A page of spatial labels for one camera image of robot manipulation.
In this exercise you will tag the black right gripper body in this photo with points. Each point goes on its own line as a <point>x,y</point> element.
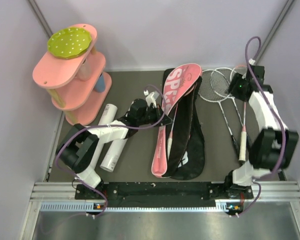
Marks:
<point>236,87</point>

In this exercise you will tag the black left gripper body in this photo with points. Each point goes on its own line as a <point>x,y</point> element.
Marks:
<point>153,115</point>

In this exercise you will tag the pink white badminton racket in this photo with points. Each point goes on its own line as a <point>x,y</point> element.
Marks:
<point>170,136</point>

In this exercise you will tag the pink sport racket bag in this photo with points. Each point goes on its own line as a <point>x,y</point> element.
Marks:
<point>180,88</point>

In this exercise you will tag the white shuttlecock tube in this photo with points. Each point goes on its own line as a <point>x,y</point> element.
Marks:
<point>113,154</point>
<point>108,114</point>

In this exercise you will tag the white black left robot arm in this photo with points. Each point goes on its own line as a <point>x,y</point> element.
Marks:
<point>77,149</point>

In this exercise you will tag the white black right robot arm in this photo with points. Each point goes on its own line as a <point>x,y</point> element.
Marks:
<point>273,148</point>

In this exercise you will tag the white shuttlecock tube on table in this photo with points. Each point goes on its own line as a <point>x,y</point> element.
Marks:
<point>108,114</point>

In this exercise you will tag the blue cup on shelf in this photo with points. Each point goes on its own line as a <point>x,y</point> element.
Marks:
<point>100,85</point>

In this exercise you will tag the beige cup on shelf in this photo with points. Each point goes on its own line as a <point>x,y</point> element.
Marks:
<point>84,72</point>

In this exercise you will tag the pink three-tier wooden shelf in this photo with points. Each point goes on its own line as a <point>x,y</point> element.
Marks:
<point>59,77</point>

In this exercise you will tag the green polka dot plate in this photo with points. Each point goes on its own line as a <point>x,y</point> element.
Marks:
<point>69,43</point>

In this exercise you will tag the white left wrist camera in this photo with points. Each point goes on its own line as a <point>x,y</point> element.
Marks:
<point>150,98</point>

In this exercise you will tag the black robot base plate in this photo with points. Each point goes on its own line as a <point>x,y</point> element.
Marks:
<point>171,194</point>

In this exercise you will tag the grey slotted cable duct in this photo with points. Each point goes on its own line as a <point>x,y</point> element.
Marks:
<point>92,207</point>

